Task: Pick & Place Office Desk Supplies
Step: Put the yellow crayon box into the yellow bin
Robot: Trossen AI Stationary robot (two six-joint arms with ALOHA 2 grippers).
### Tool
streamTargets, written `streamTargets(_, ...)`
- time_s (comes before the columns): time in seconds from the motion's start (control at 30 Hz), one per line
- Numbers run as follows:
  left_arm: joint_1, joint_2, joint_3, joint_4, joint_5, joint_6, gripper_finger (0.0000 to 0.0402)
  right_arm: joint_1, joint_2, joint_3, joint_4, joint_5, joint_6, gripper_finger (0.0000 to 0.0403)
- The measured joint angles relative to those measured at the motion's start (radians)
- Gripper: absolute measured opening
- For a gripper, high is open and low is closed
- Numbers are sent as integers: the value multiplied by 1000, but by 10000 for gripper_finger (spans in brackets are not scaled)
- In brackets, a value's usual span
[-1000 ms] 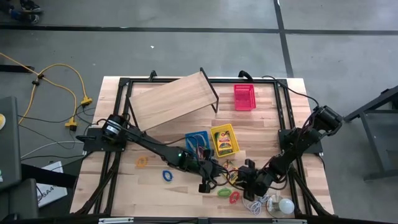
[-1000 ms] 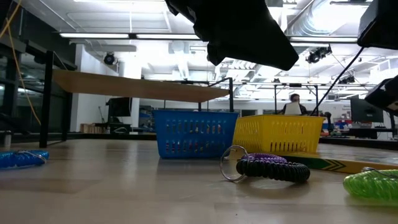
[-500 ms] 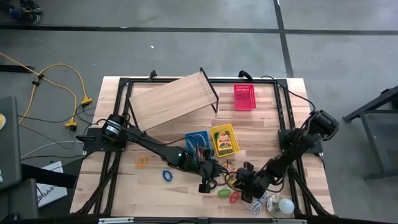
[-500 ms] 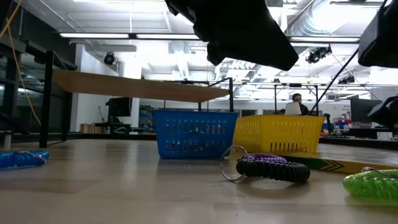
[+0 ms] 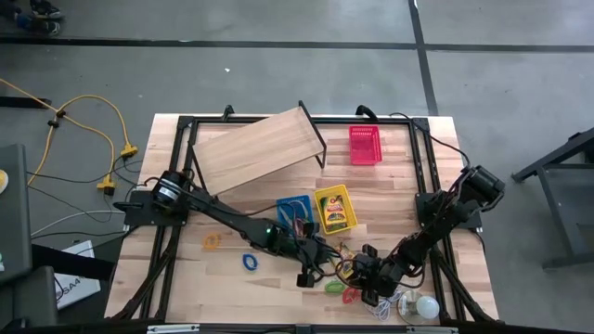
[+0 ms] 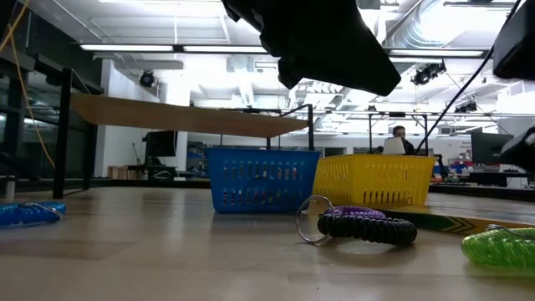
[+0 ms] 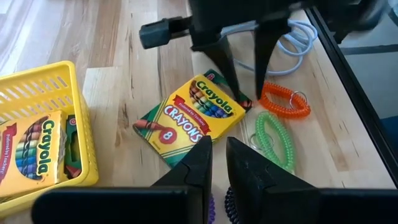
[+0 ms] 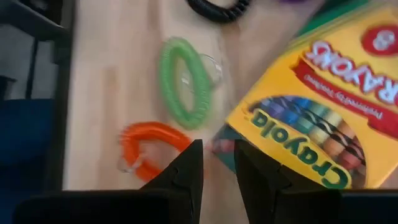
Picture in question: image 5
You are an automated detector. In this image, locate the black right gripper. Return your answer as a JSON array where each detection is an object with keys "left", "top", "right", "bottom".
[{"left": 347, "top": 244, "right": 400, "bottom": 307}]

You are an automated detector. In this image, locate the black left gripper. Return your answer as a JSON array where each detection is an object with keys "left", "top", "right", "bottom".
[{"left": 294, "top": 222, "right": 338, "bottom": 289}]

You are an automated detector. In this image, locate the Crayola crayon box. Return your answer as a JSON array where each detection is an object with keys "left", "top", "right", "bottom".
[
  {"left": 320, "top": 194, "right": 350, "bottom": 232},
  {"left": 334, "top": 241, "right": 357, "bottom": 280}
]

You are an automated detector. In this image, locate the wide tan rubber band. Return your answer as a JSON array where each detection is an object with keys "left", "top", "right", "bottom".
[{"left": 280, "top": 199, "right": 313, "bottom": 231}]

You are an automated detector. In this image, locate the clear round dish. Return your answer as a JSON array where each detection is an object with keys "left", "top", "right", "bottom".
[{"left": 397, "top": 289, "right": 435, "bottom": 326}]

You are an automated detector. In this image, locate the yellow plastic basket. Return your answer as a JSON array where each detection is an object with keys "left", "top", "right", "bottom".
[{"left": 313, "top": 184, "right": 359, "bottom": 236}]

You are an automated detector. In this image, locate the blue plastic basket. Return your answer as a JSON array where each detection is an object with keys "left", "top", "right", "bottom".
[{"left": 277, "top": 193, "right": 321, "bottom": 238}]

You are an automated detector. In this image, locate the white light bulb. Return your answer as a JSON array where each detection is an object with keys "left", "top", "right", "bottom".
[{"left": 399, "top": 295, "right": 441, "bottom": 321}]

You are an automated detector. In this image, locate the pink plastic basket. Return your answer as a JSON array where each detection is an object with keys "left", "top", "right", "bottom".
[{"left": 348, "top": 124, "right": 383, "bottom": 166}]

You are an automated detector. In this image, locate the wooden shelf riser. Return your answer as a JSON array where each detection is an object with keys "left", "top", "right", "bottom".
[{"left": 190, "top": 99, "right": 329, "bottom": 211}]

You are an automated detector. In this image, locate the black metal stand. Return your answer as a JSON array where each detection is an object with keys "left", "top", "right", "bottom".
[{"left": 511, "top": 127, "right": 594, "bottom": 271}]

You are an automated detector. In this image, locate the white cardboard box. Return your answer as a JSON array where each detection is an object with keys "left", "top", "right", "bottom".
[{"left": 54, "top": 239, "right": 102, "bottom": 311}]

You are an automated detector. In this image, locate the black flat bar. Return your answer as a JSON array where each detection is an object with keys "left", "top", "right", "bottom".
[
  {"left": 0, "top": 96, "right": 53, "bottom": 110},
  {"left": 30, "top": 243, "right": 116, "bottom": 283}
]

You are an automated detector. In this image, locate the dark grey cart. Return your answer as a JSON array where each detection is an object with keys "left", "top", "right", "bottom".
[{"left": 0, "top": 142, "right": 59, "bottom": 328}]

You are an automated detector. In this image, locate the person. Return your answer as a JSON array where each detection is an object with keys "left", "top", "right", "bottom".
[{"left": 12, "top": 0, "right": 65, "bottom": 36}]

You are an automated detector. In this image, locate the white charger with cable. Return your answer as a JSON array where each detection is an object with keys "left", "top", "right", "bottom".
[{"left": 366, "top": 289, "right": 406, "bottom": 323}]

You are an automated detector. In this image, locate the orange coil keychain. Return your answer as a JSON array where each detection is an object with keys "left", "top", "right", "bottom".
[{"left": 202, "top": 231, "right": 222, "bottom": 251}]

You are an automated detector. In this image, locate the black power cable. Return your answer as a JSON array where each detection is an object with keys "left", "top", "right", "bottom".
[{"left": 388, "top": 112, "right": 471, "bottom": 164}]

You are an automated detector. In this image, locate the black metal rig frame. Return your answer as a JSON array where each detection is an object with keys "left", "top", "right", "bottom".
[{"left": 105, "top": 104, "right": 500, "bottom": 326}]

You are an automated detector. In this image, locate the yellow extension cord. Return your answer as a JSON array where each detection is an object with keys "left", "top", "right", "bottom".
[{"left": 0, "top": 77, "right": 139, "bottom": 196}]

